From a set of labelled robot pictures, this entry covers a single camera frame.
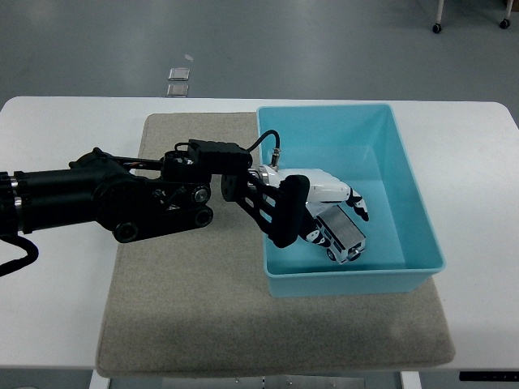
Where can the black table control panel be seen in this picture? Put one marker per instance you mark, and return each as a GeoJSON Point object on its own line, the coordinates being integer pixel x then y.
{"type": "Point", "coordinates": [488, 376]}

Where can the metal floor outlet plate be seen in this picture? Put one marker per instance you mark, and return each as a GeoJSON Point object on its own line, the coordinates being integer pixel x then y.
{"type": "Point", "coordinates": [178, 90]}
{"type": "Point", "coordinates": [179, 73]}

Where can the beige felt mat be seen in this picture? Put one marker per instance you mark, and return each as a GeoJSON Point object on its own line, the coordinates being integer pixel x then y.
{"type": "Point", "coordinates": [190, 291]}

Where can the blue plastic box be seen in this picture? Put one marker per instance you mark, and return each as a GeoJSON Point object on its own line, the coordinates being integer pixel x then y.
{"type": "Point", "coordinates": [389, 162]}

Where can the white cart leg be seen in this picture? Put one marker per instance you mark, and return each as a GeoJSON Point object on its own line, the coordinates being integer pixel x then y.
{"type": "Point", "coordinates": [508, 9]}
{"type": "Point", "coordinates": [440, 11]}

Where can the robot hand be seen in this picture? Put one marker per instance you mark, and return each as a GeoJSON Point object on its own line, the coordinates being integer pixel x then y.
{"type": "Point", "coordinates": [324, 186]}

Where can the black caster wheel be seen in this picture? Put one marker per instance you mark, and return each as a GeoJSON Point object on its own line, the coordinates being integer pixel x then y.
{"type": "Point", "coordinates": [437, 28]}
{"type": "Point", "coordinates": [504, 23]}

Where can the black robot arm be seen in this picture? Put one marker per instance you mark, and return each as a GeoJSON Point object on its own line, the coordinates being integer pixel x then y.
{"type": "Point", "coordinates": [81, 198]}

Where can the white table leg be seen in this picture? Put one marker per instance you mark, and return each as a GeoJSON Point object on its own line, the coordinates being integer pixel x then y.
{"type": "Point", "coordinates": [410, 381]}
{"type": "Point", "coordinates": [99, 381]}

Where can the white toy car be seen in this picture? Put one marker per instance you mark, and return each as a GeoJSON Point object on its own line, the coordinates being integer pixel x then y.
{"type": "Point", "coordinates": [344, 233]}

